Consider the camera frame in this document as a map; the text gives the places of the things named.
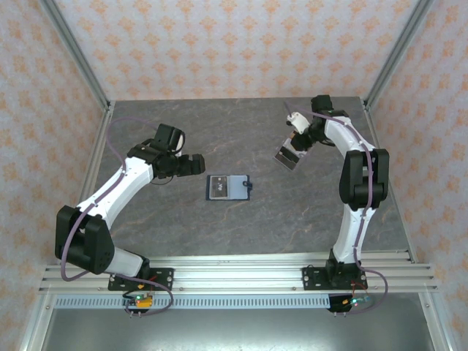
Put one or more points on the silver card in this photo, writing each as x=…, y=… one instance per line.
x=287, y=159

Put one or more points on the blue card holder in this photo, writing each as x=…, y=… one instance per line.
x=239, y=188

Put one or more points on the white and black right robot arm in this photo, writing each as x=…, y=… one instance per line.
x=363, y=175

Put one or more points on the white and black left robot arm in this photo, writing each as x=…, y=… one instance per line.
x=131, y=175

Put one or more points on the circuit board with yellow connector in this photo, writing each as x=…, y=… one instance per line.
x=144, y=301

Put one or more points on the grey metal panel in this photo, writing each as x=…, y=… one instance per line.
x=237, y=332

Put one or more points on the aluminium side rail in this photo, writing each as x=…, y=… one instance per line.
x=98, y=153
x=402, y=226

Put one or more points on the aluminium table edge rail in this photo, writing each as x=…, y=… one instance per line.
x=237, y=257

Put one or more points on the aluminium frame post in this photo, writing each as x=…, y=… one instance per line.
x=75, y=51
x=398, y=51

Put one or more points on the wide aluminium mounting rail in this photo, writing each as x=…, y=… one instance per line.
x=237, y=279

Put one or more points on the circuit board on black bracket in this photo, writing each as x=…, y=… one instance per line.
x=356, y=301

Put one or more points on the short aluminium frame bar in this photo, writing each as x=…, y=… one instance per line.
x=436, y=325
x=36, y=325

